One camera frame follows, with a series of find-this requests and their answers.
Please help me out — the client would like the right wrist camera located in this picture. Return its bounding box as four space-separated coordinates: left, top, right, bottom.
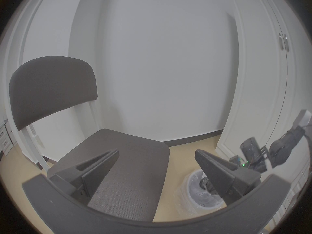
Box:
229 155 245 168

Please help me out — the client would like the white chest of drawers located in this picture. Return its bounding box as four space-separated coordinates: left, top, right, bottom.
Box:
0 121 14 156

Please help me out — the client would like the white wardrobe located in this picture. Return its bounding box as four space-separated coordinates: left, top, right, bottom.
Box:
216 0 312 228

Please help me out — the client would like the grey chair with white legs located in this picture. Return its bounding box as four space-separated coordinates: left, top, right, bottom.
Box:
9 56 170 222

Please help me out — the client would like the black plastic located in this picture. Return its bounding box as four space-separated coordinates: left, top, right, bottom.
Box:
199 176 215 192

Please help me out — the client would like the white trash bin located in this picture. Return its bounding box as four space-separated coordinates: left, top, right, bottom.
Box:
186 171 225 208

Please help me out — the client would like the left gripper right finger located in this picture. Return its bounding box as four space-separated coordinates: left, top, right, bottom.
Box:
195 149 262 207

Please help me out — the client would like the clear plastic bag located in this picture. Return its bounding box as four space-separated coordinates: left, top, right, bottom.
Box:
174 170 226 215

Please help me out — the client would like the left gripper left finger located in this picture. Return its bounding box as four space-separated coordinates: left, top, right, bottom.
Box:
48 149 120 207

